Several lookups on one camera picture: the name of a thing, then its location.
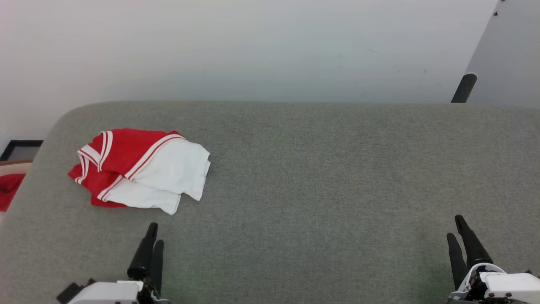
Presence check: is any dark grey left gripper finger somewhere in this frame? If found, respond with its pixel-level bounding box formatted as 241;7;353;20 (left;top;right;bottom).
127;223;158;280
148;240;164;296

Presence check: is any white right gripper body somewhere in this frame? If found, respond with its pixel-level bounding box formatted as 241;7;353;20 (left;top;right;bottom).
447;263;540;304

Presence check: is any light grey flat panel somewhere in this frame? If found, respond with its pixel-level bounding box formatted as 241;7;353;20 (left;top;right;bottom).
464;0;540;109

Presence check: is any beige board with brown edge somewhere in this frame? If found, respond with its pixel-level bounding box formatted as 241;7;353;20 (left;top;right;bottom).
0;159;34;176

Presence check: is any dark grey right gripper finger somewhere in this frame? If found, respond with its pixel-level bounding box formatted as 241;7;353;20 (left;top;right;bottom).
446;233;469;290
454;215;493;269

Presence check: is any black round pole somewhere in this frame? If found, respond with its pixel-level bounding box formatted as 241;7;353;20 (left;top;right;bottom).
451;73;478;103

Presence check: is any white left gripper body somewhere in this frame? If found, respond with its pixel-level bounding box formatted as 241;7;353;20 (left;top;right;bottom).
67;277;170;304

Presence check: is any black rectangular frame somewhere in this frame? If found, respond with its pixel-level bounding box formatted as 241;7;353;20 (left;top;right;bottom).
0;139;44;162

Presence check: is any red cloth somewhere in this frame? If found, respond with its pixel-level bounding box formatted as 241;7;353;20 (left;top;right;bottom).
0;173;27;212

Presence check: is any red and white sports garment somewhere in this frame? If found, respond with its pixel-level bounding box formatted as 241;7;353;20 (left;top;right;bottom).
67;128;211;216

